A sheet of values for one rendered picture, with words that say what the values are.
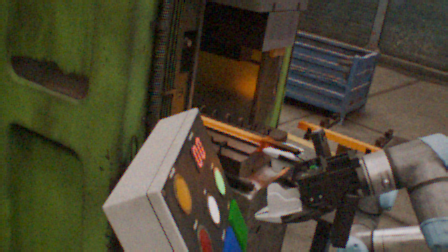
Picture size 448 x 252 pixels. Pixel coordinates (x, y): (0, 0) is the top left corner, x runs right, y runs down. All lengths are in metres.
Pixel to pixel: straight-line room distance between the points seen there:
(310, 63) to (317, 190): 4.26
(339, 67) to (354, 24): 4.48
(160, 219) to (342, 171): 0.37
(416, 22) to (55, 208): 8.10
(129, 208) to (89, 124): 0.49
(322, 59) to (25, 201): 3.99
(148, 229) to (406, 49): 8.54
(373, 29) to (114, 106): 8.36
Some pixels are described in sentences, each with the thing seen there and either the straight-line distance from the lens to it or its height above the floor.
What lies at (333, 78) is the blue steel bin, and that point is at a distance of 4.98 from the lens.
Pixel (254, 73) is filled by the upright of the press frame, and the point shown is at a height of 1.12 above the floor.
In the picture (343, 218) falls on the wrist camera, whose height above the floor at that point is 1.08.
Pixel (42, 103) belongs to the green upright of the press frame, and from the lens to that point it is 1.18.
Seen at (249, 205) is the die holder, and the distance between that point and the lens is 1.24.
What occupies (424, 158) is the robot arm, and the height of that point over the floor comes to 1.22.
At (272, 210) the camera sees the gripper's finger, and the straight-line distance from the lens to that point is 0.88.
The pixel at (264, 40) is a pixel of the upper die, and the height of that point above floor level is 1.30.
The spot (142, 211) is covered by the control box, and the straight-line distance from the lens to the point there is 0.61.
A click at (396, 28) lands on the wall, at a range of 9.09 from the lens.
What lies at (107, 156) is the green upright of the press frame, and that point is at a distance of 1.07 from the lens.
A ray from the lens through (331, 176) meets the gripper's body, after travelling 0.85.
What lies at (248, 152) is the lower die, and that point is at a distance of 1.28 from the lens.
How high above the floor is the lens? 1.49
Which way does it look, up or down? 20 degrees down
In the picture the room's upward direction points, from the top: 10 degrees clockwise
